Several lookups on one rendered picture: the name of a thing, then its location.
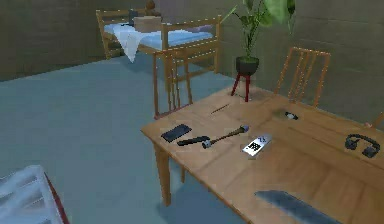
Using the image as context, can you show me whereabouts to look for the green house plant in pot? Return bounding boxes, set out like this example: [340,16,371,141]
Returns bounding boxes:
[220,0,297,76]

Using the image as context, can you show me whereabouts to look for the wooden slat chair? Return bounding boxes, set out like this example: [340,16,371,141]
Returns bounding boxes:
[273,46,332,108]
[152,48,194,120]

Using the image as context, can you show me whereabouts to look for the white remote control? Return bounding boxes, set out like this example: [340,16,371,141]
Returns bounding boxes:
[241,133,273,158]

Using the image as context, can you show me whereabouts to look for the white slatted furniture with red side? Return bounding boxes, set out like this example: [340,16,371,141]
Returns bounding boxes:
[0,164,70,224]

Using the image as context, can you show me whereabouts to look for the white cloth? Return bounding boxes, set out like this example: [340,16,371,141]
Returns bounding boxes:
[112,23,148,64]

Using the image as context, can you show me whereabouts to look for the brown pencil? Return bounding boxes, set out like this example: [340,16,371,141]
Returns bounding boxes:
[210,103,231,115]

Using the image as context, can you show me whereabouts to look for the black headphones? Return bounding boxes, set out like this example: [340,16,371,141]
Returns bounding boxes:
[344,133,382,159]

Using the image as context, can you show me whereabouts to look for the brown cardboard box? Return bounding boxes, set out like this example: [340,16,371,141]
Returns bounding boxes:
[132,15,163,34]

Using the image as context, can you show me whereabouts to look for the wooden table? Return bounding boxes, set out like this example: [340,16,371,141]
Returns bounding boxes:
[140,84,384,224]

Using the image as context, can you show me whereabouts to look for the black flat phone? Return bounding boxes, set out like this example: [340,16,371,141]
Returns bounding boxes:
[160,123,193,143]

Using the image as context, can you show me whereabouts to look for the black remote control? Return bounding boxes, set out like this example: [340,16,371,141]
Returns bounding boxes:
[176,135,211,147]

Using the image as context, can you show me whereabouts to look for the red plant stand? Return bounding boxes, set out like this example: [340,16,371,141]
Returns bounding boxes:
[230,72,252,103]

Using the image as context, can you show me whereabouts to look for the wooden bed with blue mattress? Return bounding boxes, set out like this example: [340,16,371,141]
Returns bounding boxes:
[95,8,222,75]

